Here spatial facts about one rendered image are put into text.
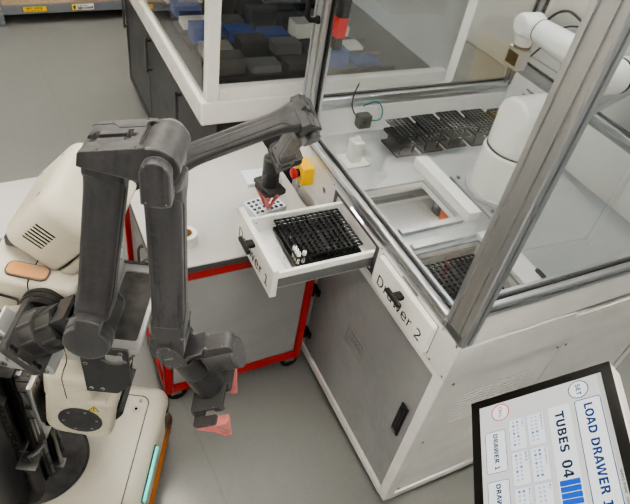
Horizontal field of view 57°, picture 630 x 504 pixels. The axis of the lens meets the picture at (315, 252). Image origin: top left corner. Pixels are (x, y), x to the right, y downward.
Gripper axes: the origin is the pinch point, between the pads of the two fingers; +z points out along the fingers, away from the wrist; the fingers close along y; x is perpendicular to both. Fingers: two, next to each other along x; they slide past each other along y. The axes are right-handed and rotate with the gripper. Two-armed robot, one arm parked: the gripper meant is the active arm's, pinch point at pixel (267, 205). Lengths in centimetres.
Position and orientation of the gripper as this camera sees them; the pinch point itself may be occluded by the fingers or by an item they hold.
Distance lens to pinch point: 197.9
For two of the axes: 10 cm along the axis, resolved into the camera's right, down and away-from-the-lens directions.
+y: -5.9, -6.2, 5.2
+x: -8.0, 3.3, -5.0
